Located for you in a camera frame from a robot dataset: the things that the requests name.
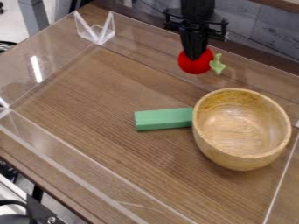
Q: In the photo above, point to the green rectangular block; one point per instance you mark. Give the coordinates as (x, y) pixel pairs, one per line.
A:
(162, 119)

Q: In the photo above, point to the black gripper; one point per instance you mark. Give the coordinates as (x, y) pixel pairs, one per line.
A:
(195, 18)

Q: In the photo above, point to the wooden bowl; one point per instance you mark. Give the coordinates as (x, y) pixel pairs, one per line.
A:
(241, 128)

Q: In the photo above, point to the grey metal post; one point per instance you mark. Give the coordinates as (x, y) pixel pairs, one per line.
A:
(34, 15)

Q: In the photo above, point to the clear acrylic corner bracket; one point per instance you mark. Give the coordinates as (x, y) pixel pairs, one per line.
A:
(97, 34)

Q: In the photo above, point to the red knitted strawberry fruit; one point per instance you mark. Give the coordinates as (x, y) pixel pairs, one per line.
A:
(209, 62)

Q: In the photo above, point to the black table clamp mount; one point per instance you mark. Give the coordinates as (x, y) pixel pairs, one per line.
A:
(43, 215)

